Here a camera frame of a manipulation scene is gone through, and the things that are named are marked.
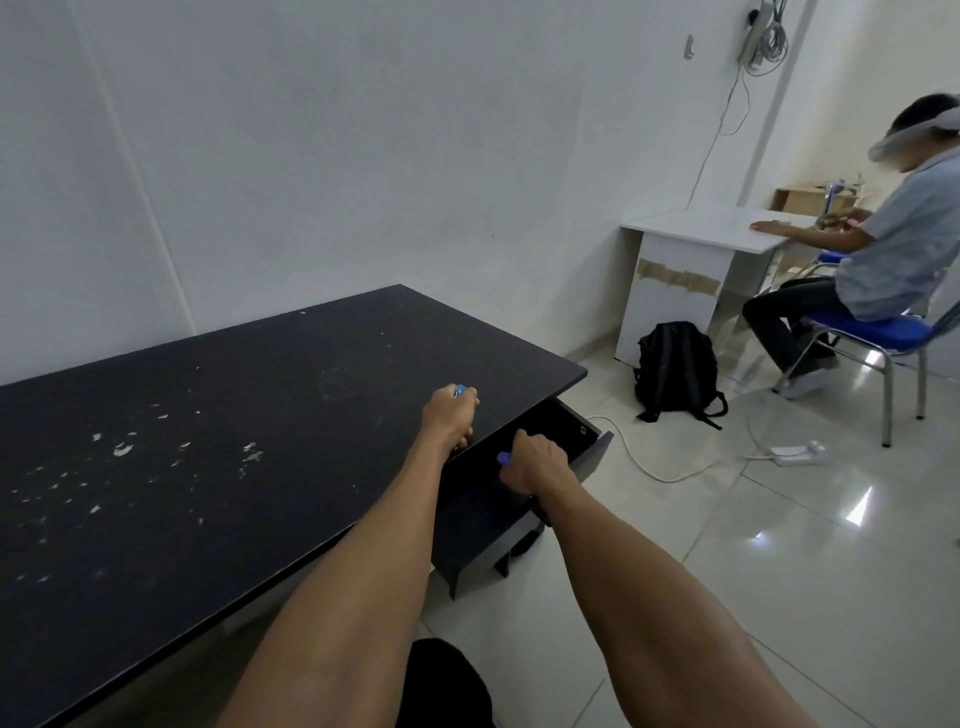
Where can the person's left hand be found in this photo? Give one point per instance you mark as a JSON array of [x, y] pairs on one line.
[[446, 416]]

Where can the person's right hand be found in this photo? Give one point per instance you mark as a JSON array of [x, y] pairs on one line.
[[536, 465]]

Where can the person's right fingers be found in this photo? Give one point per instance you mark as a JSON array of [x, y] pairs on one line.
[[511, 472]]

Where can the person's left fingers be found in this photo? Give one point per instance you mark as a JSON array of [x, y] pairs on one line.
[[466, 420]]

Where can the person's left forearm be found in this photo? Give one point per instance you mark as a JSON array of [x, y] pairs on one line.
[[360, 585]]

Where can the person's right forearm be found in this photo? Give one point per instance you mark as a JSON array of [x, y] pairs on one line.
[[637, 607]]

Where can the black desk drawer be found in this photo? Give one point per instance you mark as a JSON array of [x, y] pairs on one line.
[[480, 517]]

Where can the black backpack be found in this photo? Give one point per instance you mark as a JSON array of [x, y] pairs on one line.
[[675, 367]]

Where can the person's black trousers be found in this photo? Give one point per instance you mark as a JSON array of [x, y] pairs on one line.
[[446, 690]]

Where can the brown tape strip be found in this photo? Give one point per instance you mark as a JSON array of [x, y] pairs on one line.
[[679, 277]]

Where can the white floor power strip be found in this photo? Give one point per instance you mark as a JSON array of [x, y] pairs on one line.
[[795, 452]]

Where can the white desk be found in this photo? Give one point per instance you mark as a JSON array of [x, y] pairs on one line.
[[690, 225]]

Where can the cardboard box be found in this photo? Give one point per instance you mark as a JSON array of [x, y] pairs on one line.
[[799, 197]]

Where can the white headset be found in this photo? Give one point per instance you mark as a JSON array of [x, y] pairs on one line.
[[900, 139]]

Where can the blue metal-frame chair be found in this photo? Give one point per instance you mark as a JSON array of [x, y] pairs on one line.
[[877, 330]]

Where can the small wall hook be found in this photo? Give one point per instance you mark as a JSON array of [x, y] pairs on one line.
[[690, 46]]

